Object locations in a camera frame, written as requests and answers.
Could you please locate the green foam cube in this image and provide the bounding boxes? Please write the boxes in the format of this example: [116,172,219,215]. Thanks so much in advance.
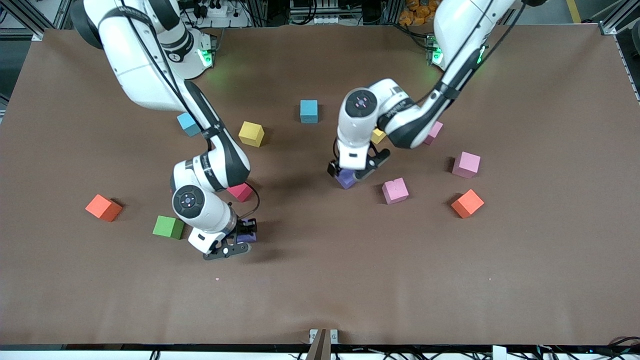
[152,215,186,241]

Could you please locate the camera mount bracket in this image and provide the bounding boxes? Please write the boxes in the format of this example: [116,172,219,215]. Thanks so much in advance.
[306,328,339,360]

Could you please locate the blue foam cube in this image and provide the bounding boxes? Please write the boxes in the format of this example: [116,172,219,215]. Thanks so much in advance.
[299,99,319,124]
[176,112,202,138]

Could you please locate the white power strip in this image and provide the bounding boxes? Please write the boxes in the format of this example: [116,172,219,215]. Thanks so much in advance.
[192,0,251,28]

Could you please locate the dusky pink foam cube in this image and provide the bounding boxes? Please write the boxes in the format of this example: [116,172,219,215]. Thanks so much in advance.
[424,121,444,146]

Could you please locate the white electrical box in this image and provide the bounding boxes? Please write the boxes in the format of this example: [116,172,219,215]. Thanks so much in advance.
[289,0,353,26]

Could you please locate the light pink foam cube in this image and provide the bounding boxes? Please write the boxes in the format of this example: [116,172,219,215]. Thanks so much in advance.
[452,151,482,179]

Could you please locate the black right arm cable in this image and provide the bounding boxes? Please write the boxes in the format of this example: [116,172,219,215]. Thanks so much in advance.
[115,0,262,221]

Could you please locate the orange foam cube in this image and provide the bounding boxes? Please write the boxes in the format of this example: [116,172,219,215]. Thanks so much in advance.
[84,193,124,223]
[450,188,485,220]

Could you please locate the aluminium frame profile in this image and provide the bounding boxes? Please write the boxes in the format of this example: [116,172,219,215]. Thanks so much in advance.
[0,0,71,42]
[597,9,640,103]

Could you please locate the table cover sheet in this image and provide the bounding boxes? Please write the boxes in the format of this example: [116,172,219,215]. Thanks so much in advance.
[0,24,640,347]

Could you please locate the bag of orange items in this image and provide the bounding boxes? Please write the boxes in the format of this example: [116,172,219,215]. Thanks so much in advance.
[399,0,441,26]

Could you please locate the notched pink foam cube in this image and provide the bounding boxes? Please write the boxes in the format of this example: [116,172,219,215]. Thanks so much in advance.
[381,177,410,206]

